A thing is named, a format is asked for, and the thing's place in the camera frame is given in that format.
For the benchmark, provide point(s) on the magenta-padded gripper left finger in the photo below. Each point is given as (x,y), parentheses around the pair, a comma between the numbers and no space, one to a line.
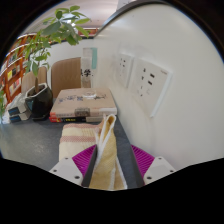
(83,160)

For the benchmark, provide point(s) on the cream yellow striped towel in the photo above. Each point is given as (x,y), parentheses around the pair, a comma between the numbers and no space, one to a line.
(106,160)

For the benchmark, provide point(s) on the thick dark-spine book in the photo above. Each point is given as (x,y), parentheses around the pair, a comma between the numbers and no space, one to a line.
(20,116)

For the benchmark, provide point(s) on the red and black book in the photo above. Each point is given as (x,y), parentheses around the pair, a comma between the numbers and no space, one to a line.
(73,119)

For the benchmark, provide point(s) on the orange wooden bookshelf unit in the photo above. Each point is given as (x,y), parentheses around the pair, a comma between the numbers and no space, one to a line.
(13,75)

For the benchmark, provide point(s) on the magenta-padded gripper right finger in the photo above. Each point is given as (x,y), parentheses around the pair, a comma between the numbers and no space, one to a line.
(146,163)

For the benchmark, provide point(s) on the tall plant in black pot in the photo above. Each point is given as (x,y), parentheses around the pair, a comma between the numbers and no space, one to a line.
(40,103)

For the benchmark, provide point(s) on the white wall socket panel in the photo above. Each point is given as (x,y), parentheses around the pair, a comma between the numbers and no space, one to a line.
(150,85)
(125,70)

